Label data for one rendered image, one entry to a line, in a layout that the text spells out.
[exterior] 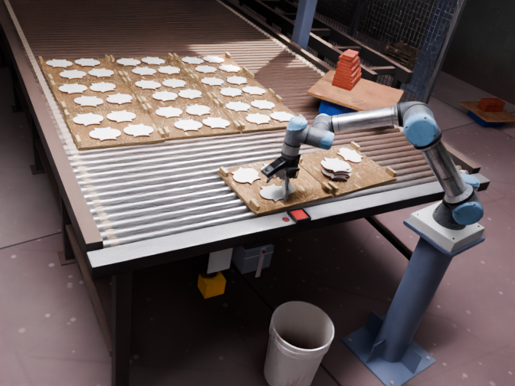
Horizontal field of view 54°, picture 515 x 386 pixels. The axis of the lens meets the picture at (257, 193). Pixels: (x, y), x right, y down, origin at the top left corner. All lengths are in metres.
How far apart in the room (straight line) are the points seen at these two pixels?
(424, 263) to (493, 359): 0.99
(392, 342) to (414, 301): 0.32
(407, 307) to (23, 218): 2.38
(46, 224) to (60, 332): 0.90
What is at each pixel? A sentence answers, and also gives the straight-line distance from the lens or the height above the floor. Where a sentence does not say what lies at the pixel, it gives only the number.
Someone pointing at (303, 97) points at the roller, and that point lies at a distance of 3.28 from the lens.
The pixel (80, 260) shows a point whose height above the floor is 0.27.
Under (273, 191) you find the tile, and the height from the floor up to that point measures 0.95.
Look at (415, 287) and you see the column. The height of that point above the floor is 0.55.
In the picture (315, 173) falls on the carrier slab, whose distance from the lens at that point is 2.44.
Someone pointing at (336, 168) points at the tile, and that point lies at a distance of 2.42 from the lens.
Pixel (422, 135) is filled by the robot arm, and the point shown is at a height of 1.38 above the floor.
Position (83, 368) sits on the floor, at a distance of 2.69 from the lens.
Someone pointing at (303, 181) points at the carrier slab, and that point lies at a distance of 2.35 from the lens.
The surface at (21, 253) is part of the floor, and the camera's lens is 3.30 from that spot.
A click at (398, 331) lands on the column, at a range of 2.79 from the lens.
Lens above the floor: 2.16
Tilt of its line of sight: 34 degrees down
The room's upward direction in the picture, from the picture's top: 11 degrees clockwise
